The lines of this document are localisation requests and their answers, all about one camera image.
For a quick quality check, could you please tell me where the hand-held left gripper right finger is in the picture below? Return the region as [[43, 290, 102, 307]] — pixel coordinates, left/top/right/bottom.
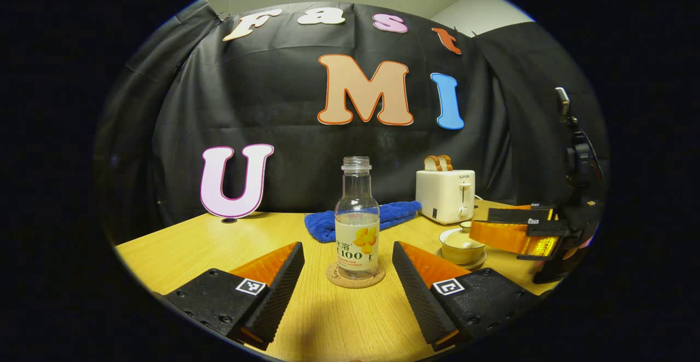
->
[[392, 240, 542, 352]]

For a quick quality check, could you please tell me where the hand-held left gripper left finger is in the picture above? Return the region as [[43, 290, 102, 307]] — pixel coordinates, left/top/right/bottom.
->
[[164, 241, 306, 351]]

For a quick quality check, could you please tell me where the round cork coaster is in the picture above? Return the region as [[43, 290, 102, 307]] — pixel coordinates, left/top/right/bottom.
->
[[326, 260, 386, 289]]

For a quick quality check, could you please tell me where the clear water bottle yellow label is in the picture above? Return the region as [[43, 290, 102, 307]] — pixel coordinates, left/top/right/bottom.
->
[[334, 156, 381, 279]]

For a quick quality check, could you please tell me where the white saucer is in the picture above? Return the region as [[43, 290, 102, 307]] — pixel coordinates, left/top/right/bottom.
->
[[435, 247, 487, 271]]

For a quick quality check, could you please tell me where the white toaster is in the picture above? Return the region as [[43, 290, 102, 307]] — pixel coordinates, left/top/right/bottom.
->
[[416, 170, 476, 225]]

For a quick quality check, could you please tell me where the blue towel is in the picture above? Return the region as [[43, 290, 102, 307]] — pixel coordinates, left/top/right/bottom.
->
[[304, 201, 423, 243]]

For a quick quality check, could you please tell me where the black backdrop cloth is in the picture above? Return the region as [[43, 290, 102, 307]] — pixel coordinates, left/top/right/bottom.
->
[[93, 0, 610, 245]]

